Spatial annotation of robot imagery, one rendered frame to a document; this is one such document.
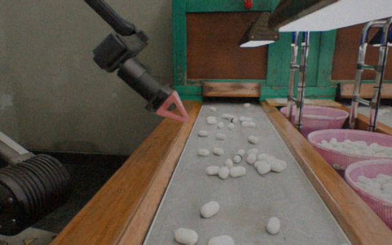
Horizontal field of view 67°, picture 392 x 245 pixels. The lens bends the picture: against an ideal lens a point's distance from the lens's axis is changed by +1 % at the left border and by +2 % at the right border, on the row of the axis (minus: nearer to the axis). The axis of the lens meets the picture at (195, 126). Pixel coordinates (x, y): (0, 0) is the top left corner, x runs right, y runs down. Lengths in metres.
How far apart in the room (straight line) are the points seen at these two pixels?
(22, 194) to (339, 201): 0.56
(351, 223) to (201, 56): 1.24
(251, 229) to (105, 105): 2.31
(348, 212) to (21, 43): 2.86
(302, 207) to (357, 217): 0.09
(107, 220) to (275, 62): 1.28
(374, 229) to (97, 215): 0.41
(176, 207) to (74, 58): 2.34
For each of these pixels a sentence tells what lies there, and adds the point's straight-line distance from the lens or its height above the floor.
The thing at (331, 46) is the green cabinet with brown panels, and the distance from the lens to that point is 1.66.
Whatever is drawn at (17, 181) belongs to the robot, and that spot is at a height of 0.78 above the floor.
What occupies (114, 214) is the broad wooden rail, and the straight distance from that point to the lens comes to 0.50.
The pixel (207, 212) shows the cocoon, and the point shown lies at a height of 0.75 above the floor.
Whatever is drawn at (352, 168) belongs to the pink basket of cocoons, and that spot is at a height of 0.76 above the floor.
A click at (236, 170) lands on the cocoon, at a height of 0.76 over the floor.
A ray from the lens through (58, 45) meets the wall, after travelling 2.86.
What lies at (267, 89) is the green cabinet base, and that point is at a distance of 1.61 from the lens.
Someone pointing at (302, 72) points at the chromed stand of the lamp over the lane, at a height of 0.95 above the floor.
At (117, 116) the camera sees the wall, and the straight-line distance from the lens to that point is 2.68.
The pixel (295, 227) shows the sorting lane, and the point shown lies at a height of 0.74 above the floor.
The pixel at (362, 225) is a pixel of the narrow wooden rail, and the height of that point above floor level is 0.76.
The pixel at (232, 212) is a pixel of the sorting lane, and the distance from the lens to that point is 0.54.
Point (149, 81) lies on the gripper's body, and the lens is 0.73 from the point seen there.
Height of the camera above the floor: 1.01
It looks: 14 degrees down
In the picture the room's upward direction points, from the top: straight up
